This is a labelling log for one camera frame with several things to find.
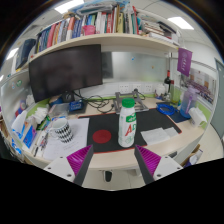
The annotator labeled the purple hanging banner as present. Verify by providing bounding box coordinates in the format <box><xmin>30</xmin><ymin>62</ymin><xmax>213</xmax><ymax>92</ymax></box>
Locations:
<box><xmin>176</xmin><ymin>47</ymin><xmax>193</xmax><ymax>78</ymax></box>

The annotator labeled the black red-edged desk mat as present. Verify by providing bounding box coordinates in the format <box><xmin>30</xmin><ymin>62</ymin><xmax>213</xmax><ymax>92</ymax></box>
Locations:
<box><xmin>78</xmin><ymin>108</ymin><xmax>183</xmax><ymax>154</ymax></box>

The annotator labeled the white wall socket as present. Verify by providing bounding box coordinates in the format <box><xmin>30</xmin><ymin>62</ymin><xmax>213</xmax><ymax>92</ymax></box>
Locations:
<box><xmin>132</xmin><ymin>83</ymin><xmax>143</xmax><ymax>93</ymax></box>
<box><xmin>143</xmin><ymin>83</ymin><xmax>154</xmax><ymax>93</ymax></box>
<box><xmin>118</xmin><ymin>83</ymin><xmax>131</xmax><ymax>94</ymax></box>

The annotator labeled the dark blue pad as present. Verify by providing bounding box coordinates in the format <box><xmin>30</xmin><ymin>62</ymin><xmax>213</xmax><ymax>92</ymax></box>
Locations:
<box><xmin>168</xmin><ymin>109</ymin><xmax>191</xmax><ymax>124</ymax></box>

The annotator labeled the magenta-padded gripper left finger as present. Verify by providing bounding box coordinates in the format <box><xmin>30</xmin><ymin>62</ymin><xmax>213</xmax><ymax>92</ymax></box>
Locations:
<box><xmin>43</xmin><ymin>143</ymin><xmax>95</xmax><ymax>187</ymax></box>

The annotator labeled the white drink bottle green cap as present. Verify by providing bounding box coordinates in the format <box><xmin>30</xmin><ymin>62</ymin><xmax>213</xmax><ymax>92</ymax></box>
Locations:
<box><xmin>117</xmin><ymin>98</ymin><xmax>138</xmax><ymax>149</ymax></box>

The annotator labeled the grey metal laptop stand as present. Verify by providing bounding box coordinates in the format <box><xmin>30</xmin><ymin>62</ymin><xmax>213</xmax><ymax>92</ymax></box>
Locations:
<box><xmin>114</xmin><ymin>88</ymin><xmax>150</xmax><ymax>114</ymax></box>

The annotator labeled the white paper packet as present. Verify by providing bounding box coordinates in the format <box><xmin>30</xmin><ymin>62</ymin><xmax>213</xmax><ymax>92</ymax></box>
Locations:
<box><xmin>188</xmin><ymin>107</ymin><xmax>208</xmax><ymax>128</ymax></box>

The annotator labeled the flat round red coaster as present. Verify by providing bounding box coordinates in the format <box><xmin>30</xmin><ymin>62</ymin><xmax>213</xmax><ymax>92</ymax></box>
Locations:
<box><xmin>92</xmin><ymin>129</ymin><xmax>113</xmax><ymax>145</ymax></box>

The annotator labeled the white folded paper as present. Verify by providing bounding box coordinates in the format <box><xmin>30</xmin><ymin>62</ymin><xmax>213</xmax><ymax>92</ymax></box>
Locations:
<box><xmin>140</xmin><ymin>126</ymin><xmax>179</xmax><ymax>146</ymax></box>

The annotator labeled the white written paper sheet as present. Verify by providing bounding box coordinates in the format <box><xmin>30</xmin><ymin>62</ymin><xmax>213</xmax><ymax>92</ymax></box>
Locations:
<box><xmin>42</xmin><ymin>117</ymin><xmax>90</xmax><ymax>162</ymax></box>

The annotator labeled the black white checkered mug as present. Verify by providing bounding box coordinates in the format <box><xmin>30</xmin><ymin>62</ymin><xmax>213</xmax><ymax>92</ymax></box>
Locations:
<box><xmin>48</xmin><ymin>117</ymin><xmax>74</xmax><ymax>144</ymax></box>

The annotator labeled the blue coiled cable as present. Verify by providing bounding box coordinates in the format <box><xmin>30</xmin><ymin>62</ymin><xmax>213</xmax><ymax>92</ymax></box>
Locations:
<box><xmin>156</xmin><ymin>103</ymin><xmax>177</xmax><ymax>117</ymax></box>

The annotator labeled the black cable bundle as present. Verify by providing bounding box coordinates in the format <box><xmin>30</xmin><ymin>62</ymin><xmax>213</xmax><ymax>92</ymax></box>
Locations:
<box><xmin>79</xmin><ymin>94</ymin><xmax>115</xmax><ymax>114</ymax></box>

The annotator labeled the blue electronics box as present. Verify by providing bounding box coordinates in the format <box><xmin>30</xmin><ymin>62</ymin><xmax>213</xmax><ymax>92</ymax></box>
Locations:
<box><xmin>68</xmin><ymin>99</ymin><xmax>85</xmax><ymax>113</ymax></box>

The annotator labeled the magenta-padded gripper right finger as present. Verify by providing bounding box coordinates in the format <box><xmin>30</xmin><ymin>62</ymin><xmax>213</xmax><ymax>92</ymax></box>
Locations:
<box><xmin>133</xmin><ymin>144</ymin><xmax>184</xmax><ymax>185</ymax></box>

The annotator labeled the blue tissue packet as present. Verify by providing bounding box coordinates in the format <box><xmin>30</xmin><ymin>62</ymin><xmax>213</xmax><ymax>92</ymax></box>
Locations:
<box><xmin>21</xmin><ymin>124</ymin><xmax>38</xmax><ymax>150</ymax></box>

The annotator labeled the cardboard box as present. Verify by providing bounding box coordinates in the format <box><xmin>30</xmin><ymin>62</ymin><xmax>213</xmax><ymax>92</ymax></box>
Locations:
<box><xmin>183</xmin><ymin>148</ymin><xmax>204</xmax><ymax>168</ymax></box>

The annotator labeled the colourful wall poster board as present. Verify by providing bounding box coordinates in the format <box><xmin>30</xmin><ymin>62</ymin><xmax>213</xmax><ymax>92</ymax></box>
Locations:
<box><xmin>189</xmin><ymin>68</ymin><xmax>218</xmax><ymax>105</ymax></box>

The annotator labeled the dark wine bottle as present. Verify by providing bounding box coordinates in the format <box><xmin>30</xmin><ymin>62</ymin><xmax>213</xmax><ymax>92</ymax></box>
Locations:
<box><xmin>163</xmin><ymin>69</ymin><xmax>172</xmax><ymax>94</ymax></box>

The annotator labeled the black computer monitor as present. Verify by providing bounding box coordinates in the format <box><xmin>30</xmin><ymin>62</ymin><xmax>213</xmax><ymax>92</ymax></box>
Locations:
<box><xmin>28</xmin><ymin>44</ymin><xmax>104</xmax><ymax>103</ymax></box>

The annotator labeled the tissue box with white tissue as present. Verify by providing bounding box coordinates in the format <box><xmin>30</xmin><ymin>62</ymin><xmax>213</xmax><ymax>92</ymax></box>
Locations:
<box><xmin>11</xmin><ymin>109</ymin><xmax>29</xmax><ymax>136</ymax></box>

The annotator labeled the white tissue pile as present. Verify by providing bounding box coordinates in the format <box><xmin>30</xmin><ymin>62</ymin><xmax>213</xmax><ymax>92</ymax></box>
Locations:
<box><xmin>31</xmin><ymin>107</ymin><xmax>50</xmax><ymax>124</ymax></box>

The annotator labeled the green packet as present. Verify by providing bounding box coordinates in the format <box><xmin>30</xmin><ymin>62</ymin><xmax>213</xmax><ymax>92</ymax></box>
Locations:
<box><xmin>36</xmin><ymin>114</ymin><xmax>52</xmax><ymax>132</ymax></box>

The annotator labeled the clear plastic box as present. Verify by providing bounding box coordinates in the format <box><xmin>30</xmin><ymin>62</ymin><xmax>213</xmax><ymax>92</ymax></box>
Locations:
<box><xmin>48</xmin><ymin>102</ymin><xmax>71</xmax><ymax>118</ymax></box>

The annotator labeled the white plastic jar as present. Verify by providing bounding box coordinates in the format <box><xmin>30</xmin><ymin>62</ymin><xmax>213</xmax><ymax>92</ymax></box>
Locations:
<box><xmin>155</xmin><ymin>83</ymin><xmax>167</xmax><ymax>98</ymax></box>

